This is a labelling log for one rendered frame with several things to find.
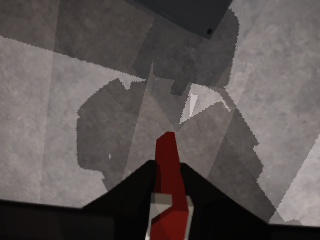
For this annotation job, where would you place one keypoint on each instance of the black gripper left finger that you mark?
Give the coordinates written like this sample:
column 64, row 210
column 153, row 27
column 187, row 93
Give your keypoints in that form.
column 122, row 213

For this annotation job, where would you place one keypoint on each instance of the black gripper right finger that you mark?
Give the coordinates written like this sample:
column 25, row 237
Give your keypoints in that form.
column 218, row 217

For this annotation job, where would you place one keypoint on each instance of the dark grey sloped panel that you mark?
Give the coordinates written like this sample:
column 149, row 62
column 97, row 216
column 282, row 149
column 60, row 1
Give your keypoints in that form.
column 200, row 17

